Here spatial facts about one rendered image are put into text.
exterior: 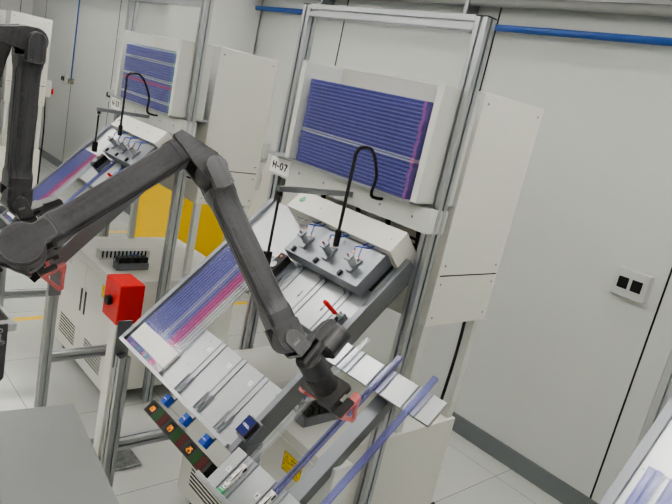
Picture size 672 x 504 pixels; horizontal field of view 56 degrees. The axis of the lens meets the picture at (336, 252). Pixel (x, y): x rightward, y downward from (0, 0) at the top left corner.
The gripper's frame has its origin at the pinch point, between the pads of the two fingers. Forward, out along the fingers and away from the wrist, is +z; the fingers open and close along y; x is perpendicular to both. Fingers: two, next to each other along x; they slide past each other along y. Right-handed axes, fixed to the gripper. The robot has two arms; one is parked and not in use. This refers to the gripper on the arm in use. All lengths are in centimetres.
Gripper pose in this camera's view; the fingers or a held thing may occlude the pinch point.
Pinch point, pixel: (337, 408)
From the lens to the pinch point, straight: 147.0
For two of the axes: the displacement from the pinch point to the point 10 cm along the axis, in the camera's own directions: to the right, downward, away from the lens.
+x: -6.6, 6.5, -3.8
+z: 3.1, 6.9, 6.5
